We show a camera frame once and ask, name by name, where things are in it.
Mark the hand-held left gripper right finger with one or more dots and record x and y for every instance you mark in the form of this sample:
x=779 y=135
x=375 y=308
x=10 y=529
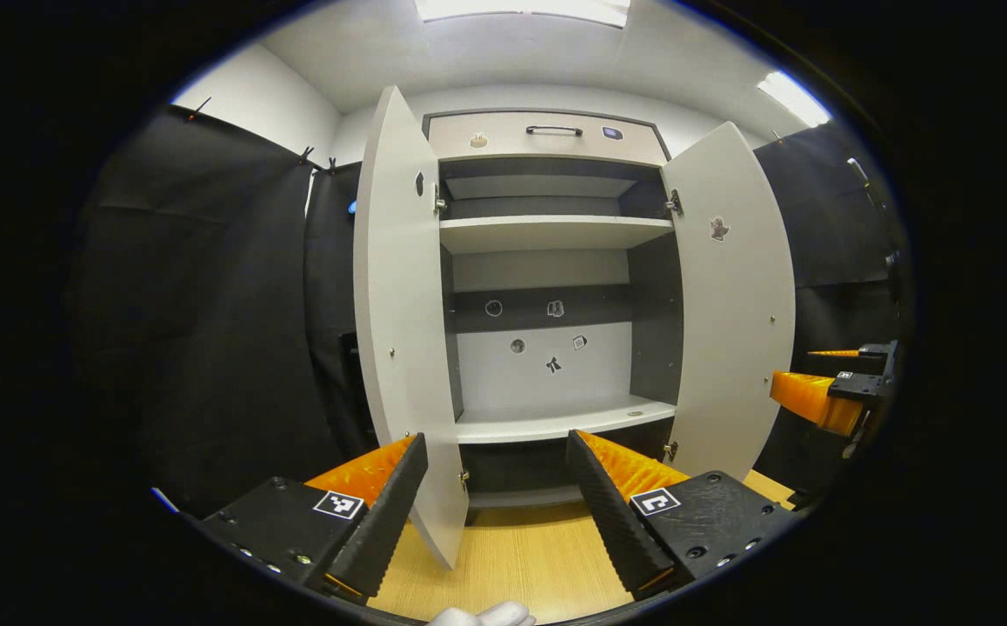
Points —
x=608 y=522

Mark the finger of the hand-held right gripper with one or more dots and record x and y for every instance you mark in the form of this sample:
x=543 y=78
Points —
x=864 y=389
x=877 y=352

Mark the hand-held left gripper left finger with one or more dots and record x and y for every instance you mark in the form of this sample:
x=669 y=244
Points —
x=386 y=522

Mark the grey-sticker beige cabinet door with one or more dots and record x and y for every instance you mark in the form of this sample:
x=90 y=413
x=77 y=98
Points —
x=738 y=348

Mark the beige double-door shoe cabinet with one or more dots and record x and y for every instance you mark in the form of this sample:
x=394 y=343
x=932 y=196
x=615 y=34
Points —
x=656 y=322

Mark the checkered-sticker beige cabinet door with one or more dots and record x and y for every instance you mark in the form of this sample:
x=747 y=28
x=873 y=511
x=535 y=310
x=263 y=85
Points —
x=403 y=304

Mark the white cabinet shelf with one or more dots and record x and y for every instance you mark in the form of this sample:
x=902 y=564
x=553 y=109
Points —
x=556 y=233
x=556 y=424

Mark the beige cabinet drawer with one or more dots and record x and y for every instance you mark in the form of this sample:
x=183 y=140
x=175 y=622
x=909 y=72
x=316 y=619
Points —
x=573 y=148

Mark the black backdrop cloth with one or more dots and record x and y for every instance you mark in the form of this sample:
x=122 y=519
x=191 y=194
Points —
x=208 y=348

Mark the narrow ceiling light panel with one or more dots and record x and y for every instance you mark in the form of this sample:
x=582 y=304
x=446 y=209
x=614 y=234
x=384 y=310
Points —
x=795 y=98

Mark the large ceiling light panel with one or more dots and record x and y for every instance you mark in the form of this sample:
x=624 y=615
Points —
x=521 y=10

